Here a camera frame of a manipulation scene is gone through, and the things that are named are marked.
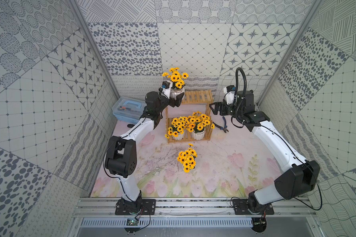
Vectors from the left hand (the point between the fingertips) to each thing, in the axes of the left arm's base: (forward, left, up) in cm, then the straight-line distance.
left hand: (183, 90), depth 81 cm
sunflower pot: (-32, -3, -18) cm, 37 cm away
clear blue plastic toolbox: (+8, +40, -24) cm, 47 cm away
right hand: (-7, -19, -5) cm, 21 cm away
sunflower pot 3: (-9, -8, -18) cm, 22 cm away
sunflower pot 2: (-14, +4, -18) cm, 24 cm away
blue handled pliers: (-1, -30, -34) cm, 45 cm away
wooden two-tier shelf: (-2, -5, -7) cm, 9 cm away
